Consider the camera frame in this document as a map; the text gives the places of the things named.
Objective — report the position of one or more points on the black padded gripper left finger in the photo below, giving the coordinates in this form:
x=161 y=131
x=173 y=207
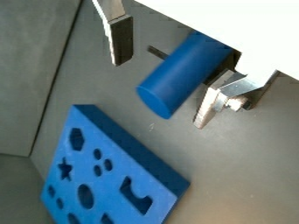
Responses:
x=117 y=28

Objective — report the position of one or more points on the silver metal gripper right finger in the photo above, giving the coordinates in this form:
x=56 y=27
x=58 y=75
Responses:
x=230 y=91

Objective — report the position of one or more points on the blue round cylinder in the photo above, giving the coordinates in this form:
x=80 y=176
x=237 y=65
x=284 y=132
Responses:
x=182 y=71

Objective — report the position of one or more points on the blue shape sorting board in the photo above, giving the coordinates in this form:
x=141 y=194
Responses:
x=105 y=179

